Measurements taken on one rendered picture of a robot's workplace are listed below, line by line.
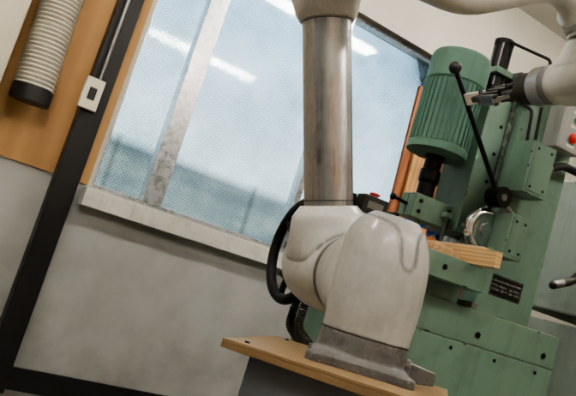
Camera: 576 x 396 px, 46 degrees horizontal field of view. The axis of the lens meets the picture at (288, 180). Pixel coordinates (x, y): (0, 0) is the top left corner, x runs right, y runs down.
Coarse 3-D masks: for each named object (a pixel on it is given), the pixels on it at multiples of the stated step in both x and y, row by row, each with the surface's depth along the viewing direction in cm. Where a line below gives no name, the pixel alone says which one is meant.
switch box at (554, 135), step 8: (552, 112) 198; (560, 112) 196; (568, 112) 195; (552, 120) 197; (560, 120) 195; (568, 120) 195; (552, 128) 196; (560, 128) 194; (568, 128) 195; (544, 136) 198; (552, 136) 195; (560, 136) 193; (568, 136) 195; (544, 144) 197; (552, 144) 194; (560, 144) 193; (560, 152) 197; (568, 152) 195
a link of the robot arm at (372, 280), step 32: (352, 224) 120; (384, 224) 114; (416, 224) 117; (352, 256) 114; (384, 256) 111; (416, 256) 113; (320, 288) 122; (352, 288) 112; (384, 288) 110; (416, 288) 112; (352, 320) 110; (384, 320) 110; (416, 320) 114
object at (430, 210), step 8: (408, 192) 192; (416, 192) 189; (408, 200) 191; (416, 200) 188; (424, 200) 189; (432, 200) 191; (400, 208) 193; (408, 208) 189; (416, 208) 188; (424, 208) 189; (432, 208) 191; (440, 208) 192; (448, 208) 193; (408, 216) 190; (416, 216) 188; (424, 216) 189; (432, 216) 191; (440, 216) 192; (424, 224) 195; (432, 224) 191; (440, 224) 192; (448, 224) 193
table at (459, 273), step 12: (432, 252) 160; (432, 264) 160; (444, 264) 161; (456, 264) 163; (468, 264) 164; (432, 276) 162; (444, 276) 161; (456, 276) 163; (468, 276) 164; (480, 276) 166; (468, 288) 165; (480, 288) 166
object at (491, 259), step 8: (456, 248) 172; (464, 248) 170; (472, 248) 167; (464, 256) 169; (472, 256) 166; (480, 256) 163; (488, 256) 161; (496, 256) 159; (480, 264) 163; (488, 264) 160; (496, 264) 159
